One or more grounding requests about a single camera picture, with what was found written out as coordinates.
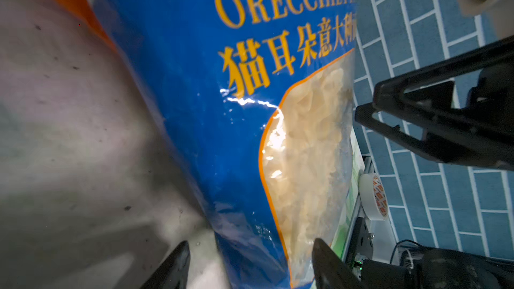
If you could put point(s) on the blue orecchiette pasta bag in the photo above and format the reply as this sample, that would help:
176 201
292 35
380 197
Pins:
255 98

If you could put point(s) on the clear tape roll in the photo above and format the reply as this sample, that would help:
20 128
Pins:
373 197

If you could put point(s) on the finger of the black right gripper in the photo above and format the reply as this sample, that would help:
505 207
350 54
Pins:
474 87
431 147

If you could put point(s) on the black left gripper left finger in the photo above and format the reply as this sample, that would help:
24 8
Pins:
173 271

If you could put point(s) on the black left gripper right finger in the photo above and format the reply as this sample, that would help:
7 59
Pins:
330 272

